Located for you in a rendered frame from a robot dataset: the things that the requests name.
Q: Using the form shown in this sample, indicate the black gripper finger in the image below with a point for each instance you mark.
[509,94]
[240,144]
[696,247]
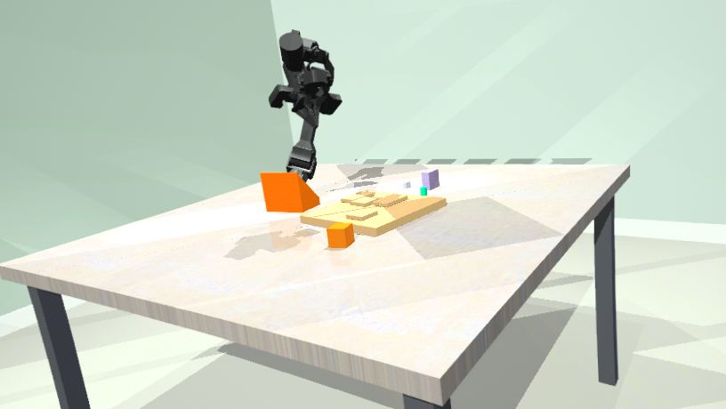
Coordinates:
[316,105]
[303,108]

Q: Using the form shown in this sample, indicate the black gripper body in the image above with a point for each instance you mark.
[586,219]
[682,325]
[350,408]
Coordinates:
[290,93]

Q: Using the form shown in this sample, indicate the light purple block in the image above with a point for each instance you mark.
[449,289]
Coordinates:
[430,179]

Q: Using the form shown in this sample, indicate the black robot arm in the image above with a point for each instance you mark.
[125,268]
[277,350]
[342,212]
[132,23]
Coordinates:
[294,51]

